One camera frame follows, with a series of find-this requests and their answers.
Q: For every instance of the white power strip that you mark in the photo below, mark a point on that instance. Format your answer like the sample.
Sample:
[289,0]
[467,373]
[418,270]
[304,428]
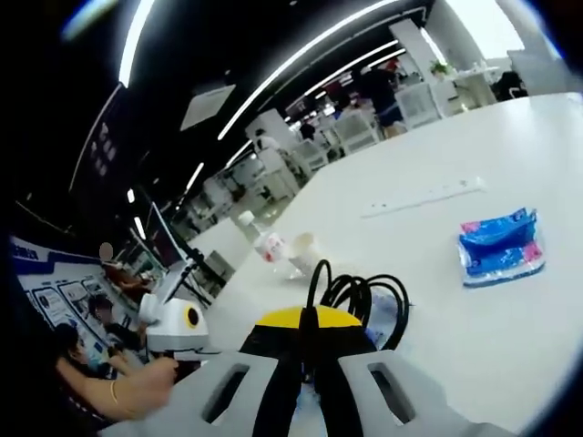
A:
[423,196]

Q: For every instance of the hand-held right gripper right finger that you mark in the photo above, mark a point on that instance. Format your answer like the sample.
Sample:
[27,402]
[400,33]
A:
[346,346]

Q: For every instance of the dark computer monitor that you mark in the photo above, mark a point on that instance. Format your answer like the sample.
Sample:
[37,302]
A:
[168,236]

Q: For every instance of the green potted plant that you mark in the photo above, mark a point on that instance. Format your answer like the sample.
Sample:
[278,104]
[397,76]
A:
[441,69]

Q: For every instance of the white cabinet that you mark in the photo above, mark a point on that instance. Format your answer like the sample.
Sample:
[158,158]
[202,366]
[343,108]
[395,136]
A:
[471,86]

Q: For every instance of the clear water bottle red label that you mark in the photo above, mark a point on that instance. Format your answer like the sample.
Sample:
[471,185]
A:
[271,246]

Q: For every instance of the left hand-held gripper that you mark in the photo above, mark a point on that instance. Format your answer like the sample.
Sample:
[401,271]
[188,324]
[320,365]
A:
[170,328]

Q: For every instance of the blue wet wipes packet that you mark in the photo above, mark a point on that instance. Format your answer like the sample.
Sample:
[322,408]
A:
[496,255]

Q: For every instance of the long ceiling light strip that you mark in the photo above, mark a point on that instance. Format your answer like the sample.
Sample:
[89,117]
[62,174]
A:
[291,64]

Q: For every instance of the person's left hand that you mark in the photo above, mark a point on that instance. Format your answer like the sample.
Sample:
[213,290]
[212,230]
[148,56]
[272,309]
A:
[150,384]

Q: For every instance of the white mesh chair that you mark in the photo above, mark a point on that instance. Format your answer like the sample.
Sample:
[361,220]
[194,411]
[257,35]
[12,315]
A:
[416,107]

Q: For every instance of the wall poster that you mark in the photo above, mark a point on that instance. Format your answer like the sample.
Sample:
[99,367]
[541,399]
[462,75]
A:
[54,291]

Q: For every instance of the ceiling air conditioner panel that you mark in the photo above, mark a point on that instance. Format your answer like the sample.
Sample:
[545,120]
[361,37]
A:
[207,107]

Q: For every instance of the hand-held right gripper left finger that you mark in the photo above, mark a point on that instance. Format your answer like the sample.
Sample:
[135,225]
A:
[268,364]

